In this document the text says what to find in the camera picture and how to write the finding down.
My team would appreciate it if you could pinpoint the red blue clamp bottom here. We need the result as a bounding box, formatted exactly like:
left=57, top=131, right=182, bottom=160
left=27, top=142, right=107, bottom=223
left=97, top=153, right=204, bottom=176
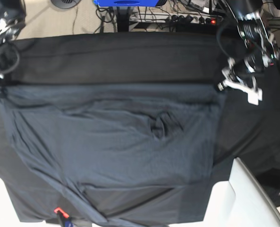
left=54, top=207, right=74, bottom=227

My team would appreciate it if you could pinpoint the dark grey T-shirt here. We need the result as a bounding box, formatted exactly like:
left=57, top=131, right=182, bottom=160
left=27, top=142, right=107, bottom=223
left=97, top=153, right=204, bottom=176
left=0, top=84, right=226, bottom=227

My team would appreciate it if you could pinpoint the white chair right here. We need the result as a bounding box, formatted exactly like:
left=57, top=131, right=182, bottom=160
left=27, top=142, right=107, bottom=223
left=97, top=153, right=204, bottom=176
left=203, top=158, right=280, bottom=227

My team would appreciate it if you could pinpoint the white chair left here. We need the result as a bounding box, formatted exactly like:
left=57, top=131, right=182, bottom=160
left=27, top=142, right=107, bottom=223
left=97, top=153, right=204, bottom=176
left=0, top=179, right=20, bottom=227

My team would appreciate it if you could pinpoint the grey round floor base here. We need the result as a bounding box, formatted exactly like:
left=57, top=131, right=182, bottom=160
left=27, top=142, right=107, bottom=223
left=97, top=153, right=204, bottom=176
left=51, top=0, right=81, bottom=9

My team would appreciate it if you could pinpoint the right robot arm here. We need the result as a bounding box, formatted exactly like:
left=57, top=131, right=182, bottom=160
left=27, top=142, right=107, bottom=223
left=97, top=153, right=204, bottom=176
left=0, top=0, right=26, bottom=87

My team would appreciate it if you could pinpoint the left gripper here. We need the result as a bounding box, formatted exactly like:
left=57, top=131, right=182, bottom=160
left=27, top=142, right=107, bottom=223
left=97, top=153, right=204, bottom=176
left=217, top=54, right=265, bottom=105

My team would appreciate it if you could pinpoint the white chair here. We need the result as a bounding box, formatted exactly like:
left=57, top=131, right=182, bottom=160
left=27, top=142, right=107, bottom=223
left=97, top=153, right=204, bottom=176
left=203, top=158, right=280, bottom=227
left=0, top=179, right=20, bottom=227

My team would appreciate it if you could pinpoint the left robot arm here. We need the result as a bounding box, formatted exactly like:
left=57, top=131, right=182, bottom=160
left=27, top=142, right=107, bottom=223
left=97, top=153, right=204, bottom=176
left=217, top=0, right=280, bottom=105

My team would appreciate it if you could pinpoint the white power strip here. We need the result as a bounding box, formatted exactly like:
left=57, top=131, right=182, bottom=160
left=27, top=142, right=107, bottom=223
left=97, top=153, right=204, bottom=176
left=129, top=11, right=222, bottom=25

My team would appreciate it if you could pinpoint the black table cloth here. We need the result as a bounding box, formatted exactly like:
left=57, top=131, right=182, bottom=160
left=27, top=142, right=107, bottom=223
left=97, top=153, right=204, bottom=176
left=0, top=32, right=280, bottom=223

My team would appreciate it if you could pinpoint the blue plastic box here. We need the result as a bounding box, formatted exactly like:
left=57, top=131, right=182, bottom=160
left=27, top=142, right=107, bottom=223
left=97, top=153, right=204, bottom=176
left=93, top=0, right=159, bottom=7

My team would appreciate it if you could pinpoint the black table leg stand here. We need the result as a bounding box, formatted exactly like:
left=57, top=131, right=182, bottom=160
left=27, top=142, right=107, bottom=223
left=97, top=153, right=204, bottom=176
left=112, top=7, right=134, bottom=32

